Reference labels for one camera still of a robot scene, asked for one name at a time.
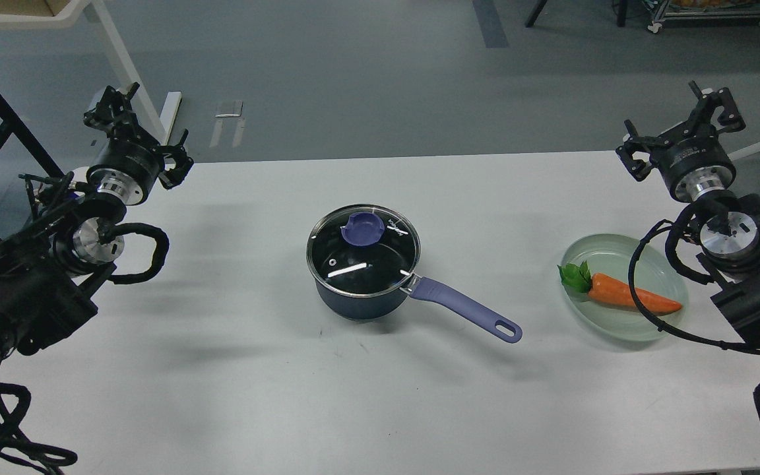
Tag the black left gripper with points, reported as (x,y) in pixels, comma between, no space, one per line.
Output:
(125,169)

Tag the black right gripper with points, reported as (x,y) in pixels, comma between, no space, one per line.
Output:
(698,163)

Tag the glass pot lid purple knob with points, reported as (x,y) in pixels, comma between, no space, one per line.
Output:
(362,250)

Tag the dark blue saucepan purple handle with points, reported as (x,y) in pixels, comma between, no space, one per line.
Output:
(422,288)

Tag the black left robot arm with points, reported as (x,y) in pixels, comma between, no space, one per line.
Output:
(75,241)

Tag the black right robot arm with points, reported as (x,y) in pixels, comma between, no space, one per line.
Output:
(716,237)

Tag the pale green glass plate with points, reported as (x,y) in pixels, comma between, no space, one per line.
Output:
(610,254)

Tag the metal cart with casters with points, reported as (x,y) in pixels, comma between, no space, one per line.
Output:
(669,13)

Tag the orange toy carrot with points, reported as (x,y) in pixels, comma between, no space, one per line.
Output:
(605,289)

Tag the white desk frame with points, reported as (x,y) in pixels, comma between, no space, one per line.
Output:
(36,15)

